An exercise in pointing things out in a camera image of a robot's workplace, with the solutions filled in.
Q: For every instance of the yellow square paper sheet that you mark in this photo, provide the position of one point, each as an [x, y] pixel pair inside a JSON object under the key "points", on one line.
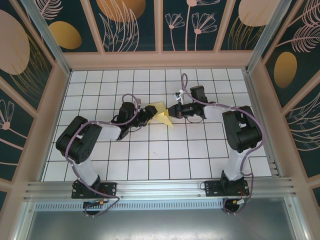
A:
{"points": [[163, 116]]}

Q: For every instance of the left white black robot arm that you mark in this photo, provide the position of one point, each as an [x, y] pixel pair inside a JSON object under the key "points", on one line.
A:
{"points": [[75, 140]]}

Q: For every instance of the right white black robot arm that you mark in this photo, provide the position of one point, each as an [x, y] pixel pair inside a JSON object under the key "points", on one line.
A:
{"points": [[242, 130]]}

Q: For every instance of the grey metal sheet panel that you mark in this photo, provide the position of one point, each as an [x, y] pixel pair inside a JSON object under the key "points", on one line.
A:
{"points": [[160, 227]]}

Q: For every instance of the orange power connector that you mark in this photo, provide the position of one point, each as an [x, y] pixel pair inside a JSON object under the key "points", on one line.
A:
{"points": [[101, 201], [237, 201]]}

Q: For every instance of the small green circuit board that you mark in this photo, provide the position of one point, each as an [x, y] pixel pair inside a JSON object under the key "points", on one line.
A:
{"points": [[91, 203]]}

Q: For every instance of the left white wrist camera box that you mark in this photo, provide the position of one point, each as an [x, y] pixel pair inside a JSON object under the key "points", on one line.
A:
{"points": [[138, 101]]}

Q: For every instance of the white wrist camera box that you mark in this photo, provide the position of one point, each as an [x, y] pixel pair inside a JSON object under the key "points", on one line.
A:
{"points": [[178, 95], [138, 101]]}

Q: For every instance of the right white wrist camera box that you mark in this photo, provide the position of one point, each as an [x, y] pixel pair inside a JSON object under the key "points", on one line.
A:
{"points": [[178, 95]]}

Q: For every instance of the aluminium side rail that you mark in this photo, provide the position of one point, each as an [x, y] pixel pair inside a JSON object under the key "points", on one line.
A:
{"points": [[255, 100]]}

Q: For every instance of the long aluminium mounting rail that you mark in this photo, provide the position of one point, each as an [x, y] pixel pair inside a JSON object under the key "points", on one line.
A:
{"points": [[160, 187]]}

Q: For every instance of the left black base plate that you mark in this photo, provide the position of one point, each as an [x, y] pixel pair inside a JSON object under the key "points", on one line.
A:
{"points": [[111, 187]]}

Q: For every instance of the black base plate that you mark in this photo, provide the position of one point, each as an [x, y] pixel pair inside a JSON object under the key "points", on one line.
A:
{"points": [[212, 188], [111, 187]]}

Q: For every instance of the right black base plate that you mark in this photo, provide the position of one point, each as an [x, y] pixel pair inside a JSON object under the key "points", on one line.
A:
{"points": [[212, 188]]}

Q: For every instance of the aluminium frame post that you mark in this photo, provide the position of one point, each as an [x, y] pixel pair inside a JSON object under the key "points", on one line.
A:
{"points": [[267, 37], [47, 37]]}

